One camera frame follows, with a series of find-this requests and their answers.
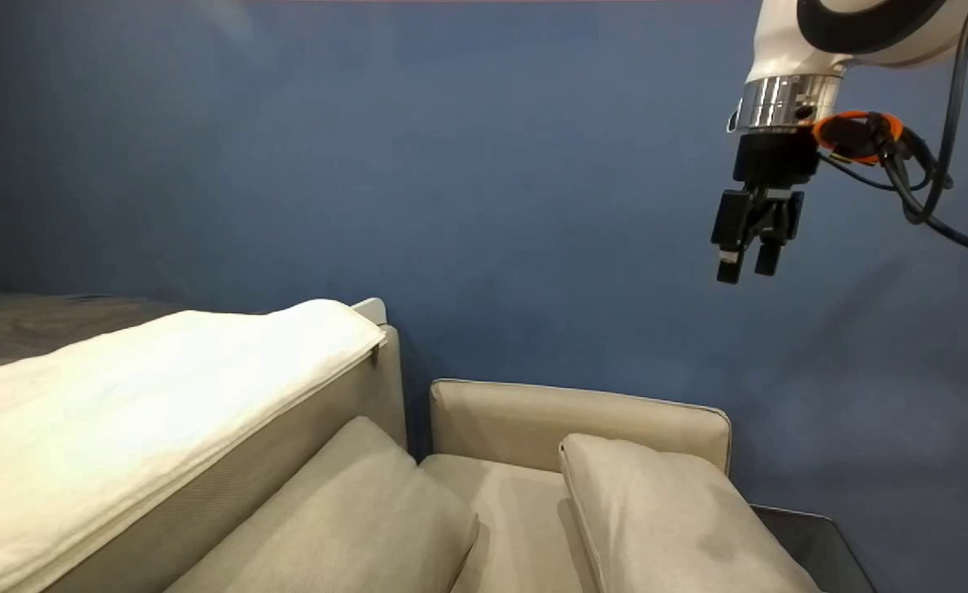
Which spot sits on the white bed frame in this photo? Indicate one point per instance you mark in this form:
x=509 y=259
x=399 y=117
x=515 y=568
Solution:
x=374 y=311

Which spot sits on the grey fabric sofa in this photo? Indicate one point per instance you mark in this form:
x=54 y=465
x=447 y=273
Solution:
x=527 y=422

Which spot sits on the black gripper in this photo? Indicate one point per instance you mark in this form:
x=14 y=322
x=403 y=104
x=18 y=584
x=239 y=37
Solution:
x=772 y=167

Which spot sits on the black orange wrist camera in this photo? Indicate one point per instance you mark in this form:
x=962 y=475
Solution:
x=856 y=134

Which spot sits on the grey sofa pillow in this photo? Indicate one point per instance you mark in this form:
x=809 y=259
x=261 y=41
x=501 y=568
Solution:
x=660 y=514
x=341 y=529

